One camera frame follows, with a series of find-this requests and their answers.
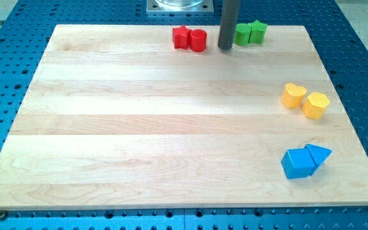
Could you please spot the yellow hexagon block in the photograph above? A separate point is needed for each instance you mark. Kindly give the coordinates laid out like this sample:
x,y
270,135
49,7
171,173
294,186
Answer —
x,y
315,105

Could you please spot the light wooden board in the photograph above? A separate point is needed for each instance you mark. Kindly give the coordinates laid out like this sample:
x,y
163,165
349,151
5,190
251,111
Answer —
x,y
116,118

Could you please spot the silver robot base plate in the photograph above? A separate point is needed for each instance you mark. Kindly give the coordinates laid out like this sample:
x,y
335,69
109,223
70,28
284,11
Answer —
x,y
179,6

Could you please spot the yellow heart block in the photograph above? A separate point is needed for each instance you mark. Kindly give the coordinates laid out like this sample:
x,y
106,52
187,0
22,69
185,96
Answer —
x,y
292,95

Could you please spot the blue triangle block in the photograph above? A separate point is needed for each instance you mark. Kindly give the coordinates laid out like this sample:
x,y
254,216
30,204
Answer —
x,y
319,155

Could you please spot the green star block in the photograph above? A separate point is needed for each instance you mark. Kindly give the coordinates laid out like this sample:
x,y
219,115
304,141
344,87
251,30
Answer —
x,y
258,30

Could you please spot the red cylinder block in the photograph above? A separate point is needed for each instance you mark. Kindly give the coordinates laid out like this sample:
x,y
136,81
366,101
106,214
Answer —
x,y
198,40

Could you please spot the green cylinder block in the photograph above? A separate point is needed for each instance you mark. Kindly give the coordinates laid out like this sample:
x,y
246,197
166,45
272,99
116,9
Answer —
x,y
242,34

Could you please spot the blue perforated metal table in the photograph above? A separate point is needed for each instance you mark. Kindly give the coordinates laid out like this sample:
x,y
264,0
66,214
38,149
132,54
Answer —
x,y
338,30

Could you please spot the red star block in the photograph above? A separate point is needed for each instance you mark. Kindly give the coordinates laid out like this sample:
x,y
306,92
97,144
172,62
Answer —
x,y
180,37

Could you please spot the blue cube block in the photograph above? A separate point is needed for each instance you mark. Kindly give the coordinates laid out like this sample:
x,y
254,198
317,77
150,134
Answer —
x,y
297,163

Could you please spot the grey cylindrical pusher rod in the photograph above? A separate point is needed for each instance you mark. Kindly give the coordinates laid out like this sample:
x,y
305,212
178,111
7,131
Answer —
x,y
228,23

